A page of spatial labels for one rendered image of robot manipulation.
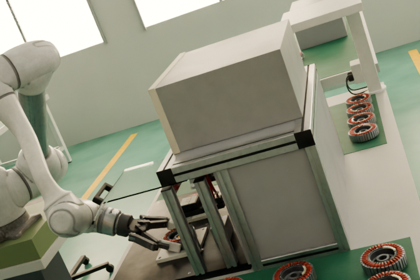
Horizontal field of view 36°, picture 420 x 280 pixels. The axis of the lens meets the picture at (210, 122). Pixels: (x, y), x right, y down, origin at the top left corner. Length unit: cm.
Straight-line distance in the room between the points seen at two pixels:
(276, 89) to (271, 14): 489
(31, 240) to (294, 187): 120
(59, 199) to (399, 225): 99
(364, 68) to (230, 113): 129
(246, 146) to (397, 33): 507
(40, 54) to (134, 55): 471
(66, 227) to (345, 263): 80
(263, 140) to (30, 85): 95
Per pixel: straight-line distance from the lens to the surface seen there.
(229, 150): 172
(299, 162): 172
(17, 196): 269
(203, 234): 212
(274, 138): 169
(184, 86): 179
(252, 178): 175
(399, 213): 194
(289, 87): 175
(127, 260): 220
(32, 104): 243
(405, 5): 665
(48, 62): 232
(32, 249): 261
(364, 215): 197
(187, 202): 203
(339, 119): 280
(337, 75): 349
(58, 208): 195
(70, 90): 734
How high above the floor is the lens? 166
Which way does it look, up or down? 15 degrees down
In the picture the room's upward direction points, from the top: 21 degrees counter-clockwise
